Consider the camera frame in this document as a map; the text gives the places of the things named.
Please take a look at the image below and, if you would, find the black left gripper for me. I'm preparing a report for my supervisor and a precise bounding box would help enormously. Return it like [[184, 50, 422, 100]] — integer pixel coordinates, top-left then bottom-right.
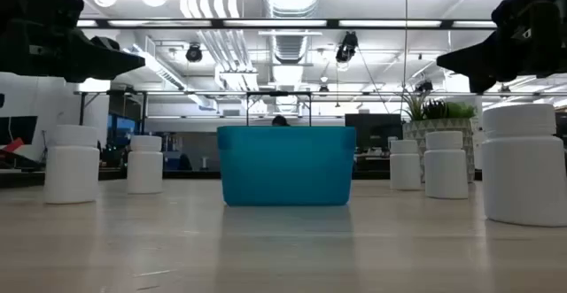
[[0, 18, 147, 84]]

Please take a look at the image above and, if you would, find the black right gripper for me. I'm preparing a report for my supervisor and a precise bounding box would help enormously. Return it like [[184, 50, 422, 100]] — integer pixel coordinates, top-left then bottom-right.
[[435, 0, 567, 95]]

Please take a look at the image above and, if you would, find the white plastic pill bottle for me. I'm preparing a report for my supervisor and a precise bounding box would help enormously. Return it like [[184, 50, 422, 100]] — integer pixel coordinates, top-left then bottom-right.
[[43, 124, 101, 204], [389, 139, 423, 191], [423, 130, 470, 200], [127, 135, 164, 195], [481, 103, 567, 227]]

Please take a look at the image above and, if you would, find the blue plastic basket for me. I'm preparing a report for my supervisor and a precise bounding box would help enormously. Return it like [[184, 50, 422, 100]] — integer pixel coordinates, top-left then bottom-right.
[[216, 126, 357, 207]]

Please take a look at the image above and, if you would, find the green artificial plant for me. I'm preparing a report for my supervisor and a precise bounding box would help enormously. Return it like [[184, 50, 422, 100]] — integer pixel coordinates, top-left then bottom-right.
[[400, 89, 478, 121]]

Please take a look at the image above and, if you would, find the black background rack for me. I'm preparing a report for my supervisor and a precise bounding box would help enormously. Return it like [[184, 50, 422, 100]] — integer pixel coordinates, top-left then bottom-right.
[[73, 89, 150, 127]]

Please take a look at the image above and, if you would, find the triangle patterned planter pot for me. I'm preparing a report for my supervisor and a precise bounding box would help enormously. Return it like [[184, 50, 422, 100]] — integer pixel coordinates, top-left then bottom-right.
[[401, 118, 476, 183]]

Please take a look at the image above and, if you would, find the blue lit screen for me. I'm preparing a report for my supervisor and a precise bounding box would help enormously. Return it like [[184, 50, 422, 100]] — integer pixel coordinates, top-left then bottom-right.
[[107, 113, 138, 146]]

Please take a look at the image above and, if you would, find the small black monitor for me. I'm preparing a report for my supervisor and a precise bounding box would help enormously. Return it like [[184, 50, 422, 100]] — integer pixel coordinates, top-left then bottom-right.
[[0, 115, 39, 146]]

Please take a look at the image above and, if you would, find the large black monitor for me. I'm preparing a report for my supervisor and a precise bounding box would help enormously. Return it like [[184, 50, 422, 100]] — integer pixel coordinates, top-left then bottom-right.
[[345, 113, 403, 150]]

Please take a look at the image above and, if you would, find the red flat object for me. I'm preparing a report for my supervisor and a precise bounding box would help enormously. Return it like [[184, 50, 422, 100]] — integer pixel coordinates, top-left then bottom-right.
[[0, 136, 26, 155]]

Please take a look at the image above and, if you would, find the black overhead camera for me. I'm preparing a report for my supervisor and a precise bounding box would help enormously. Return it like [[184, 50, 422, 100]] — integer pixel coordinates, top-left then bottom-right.
[[335, 30, 359, 64]]

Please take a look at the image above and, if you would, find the black aluminium rig frame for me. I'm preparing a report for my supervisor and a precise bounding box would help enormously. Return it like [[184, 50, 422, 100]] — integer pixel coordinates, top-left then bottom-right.
[[0, 17, 567, 188]]

